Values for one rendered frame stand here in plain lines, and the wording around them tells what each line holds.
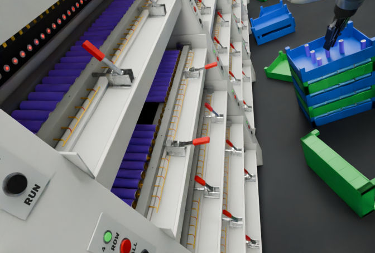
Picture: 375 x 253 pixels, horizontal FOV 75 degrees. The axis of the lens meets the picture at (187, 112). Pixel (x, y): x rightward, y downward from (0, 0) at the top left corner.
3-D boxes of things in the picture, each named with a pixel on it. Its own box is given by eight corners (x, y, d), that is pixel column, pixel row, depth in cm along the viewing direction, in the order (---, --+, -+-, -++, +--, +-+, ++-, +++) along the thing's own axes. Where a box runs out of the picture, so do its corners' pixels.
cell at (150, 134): (130, 133, 58) (157, 134, 57) (128, 139, 57) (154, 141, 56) (128, 128, 57) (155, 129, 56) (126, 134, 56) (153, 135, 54)
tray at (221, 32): (230, 20, 145) (231, -4, 136) (227, 84, 104) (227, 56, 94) (197, 22, 149) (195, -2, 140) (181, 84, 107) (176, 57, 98)
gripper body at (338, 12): (350, 14, 85) (340, 33, 94) (365, 0, 87) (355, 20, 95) (331, 4, 89) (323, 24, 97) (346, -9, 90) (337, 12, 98)
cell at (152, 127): (133, 127, 60) (158, 128, 58) (131, 133, 58) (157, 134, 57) (131, 122, 58) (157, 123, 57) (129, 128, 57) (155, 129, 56)
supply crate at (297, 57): (351, 34, 116) (350, 19, 111) (377, 55, 100) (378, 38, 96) (287, 60, 124) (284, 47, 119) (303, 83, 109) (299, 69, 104)
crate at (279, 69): (324, 64, 155) (323, 54, 150) (307, 85, 149) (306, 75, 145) (282, 59, 178) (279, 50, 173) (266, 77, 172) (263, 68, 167)
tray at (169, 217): (207, 58, 85) (206, 33, 79) (178, 248, 44) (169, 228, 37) (153, 60, 89) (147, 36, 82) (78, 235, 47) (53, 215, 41)
